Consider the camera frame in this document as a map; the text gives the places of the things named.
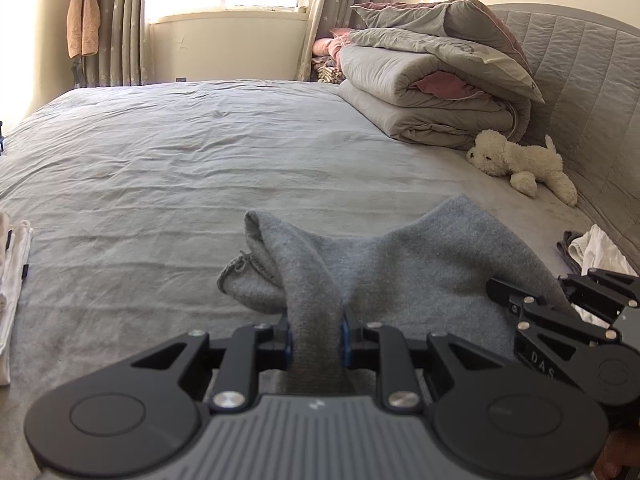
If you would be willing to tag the grey quilted headboard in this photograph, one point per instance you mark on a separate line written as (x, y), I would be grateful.
(586, 66)

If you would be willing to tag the grey bed sheet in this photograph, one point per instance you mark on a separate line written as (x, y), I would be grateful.
(137, 197)

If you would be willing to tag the folded grey duvet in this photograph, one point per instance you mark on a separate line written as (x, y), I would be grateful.
(437, 73)

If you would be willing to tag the pink crumpled clothes pile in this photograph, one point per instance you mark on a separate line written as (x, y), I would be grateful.
(325, 60)

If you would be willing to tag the grey patterned left curtain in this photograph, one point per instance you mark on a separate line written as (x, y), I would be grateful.
(124, 56)

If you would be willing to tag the white plush toy dog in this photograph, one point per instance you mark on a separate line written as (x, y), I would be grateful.
(525, 165)

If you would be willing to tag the operator hand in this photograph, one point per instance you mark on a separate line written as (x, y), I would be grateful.
(621, 450)

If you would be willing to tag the white crumpled garment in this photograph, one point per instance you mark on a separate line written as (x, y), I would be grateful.
(595, 249)

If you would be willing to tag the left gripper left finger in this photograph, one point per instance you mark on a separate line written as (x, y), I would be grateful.
(221, 373)

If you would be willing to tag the hanging peach quilted jacket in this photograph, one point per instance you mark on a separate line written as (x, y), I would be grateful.
(83, 21)

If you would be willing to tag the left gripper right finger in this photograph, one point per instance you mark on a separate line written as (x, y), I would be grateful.
(402, 365)

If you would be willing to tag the folded beige clothes stack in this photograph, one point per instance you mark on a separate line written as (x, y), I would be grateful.
(16, 241)

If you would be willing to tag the grey knit sweater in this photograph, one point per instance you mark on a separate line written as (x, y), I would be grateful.
(427, 276)

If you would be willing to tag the dark grey garment under white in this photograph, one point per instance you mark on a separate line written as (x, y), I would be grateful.
(563, 246)

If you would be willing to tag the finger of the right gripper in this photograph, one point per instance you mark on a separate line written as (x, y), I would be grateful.
(604, 298)
(542, 333)

